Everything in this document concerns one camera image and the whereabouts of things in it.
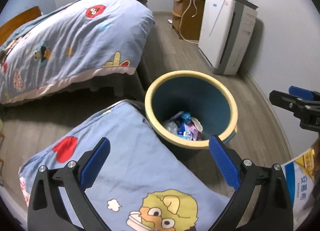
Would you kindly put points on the blue cartoon printed cushion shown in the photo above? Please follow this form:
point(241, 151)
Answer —
point(137, 158)

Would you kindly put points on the wooden cabinet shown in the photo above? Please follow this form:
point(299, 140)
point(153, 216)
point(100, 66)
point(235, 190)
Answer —
point(192, 23)

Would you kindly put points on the yellow carton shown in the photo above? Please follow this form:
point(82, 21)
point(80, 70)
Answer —
point(310, 161)

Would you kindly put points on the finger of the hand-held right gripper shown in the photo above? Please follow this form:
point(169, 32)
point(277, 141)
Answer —
point(285, 99)
point(301, 93)

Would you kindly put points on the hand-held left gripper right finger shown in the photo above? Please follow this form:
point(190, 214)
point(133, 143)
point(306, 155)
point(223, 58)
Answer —
point(223, 162)

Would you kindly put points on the clear plastic wrap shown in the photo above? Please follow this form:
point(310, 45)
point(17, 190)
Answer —
point(172, 126)

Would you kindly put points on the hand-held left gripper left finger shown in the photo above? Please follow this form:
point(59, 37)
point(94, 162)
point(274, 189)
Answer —
point(96, 161)

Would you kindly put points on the wooden bed headboard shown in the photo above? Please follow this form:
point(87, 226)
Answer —
point(20, 25)

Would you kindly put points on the blue white printed carton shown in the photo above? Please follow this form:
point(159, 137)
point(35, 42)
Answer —
point(300, 186)

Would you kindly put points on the blue bin with yellow rim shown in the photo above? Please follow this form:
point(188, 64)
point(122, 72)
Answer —
point(200, 96)

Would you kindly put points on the white air purifier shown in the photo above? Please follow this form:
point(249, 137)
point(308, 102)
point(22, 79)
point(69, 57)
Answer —
point(217, 33)

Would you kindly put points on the blue cartoon printed duvet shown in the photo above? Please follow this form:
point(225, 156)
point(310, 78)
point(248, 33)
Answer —
point(75, 38)

